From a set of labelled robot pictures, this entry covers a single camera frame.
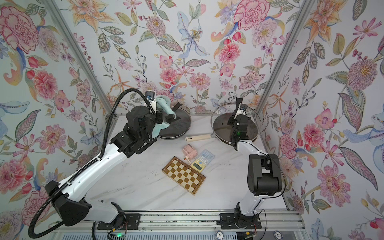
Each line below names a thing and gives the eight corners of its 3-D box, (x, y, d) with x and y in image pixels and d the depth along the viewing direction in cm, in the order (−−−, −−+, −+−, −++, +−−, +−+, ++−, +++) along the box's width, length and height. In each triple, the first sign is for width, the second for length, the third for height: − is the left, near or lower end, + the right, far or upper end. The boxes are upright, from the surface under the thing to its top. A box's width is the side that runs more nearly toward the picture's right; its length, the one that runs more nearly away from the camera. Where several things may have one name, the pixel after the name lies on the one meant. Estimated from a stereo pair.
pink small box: (190, 160, 97) (190, 157, 93) (182, 151, 101) (182, 147, 98) (197, 155, 99) (197, 152, 96) (189, 147, 103) (189, 143, 100)
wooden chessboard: (162, 172, 93) (161, 170, 90) (174, 158, 99) (174, 155, 96) (194, 195, 84) (194, 194, 82) (205, 178, 90) (206, 176, 88)
